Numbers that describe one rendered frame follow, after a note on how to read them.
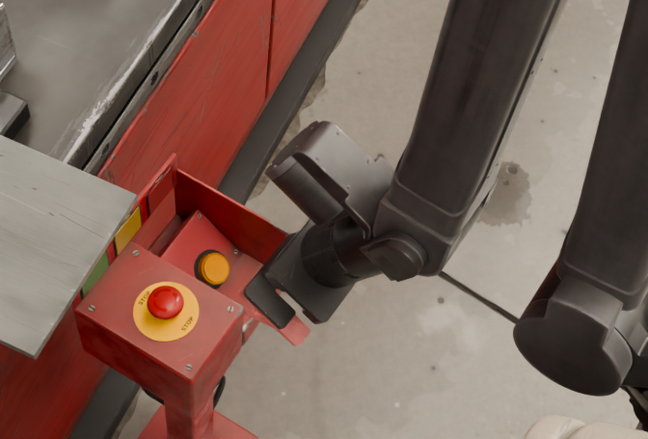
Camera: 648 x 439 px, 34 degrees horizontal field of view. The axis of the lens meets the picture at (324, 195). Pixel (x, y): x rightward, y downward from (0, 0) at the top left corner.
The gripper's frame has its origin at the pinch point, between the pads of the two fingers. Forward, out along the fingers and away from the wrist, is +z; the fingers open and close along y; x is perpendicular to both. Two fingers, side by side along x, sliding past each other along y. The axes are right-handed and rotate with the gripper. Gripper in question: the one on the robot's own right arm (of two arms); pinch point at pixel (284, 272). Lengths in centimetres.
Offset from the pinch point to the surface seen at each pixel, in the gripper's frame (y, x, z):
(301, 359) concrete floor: -32, 35, 94
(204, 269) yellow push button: -6.6, -0.8, 30.0
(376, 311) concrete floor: -49, 41, 91
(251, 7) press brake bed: -49, -18, 49
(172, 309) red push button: 2.4, -2.1, 22.0
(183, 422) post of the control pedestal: 0, 17, 62
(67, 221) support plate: 7.8, -17.1, 8.3
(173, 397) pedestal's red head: 7.0, 6.2, 31.0
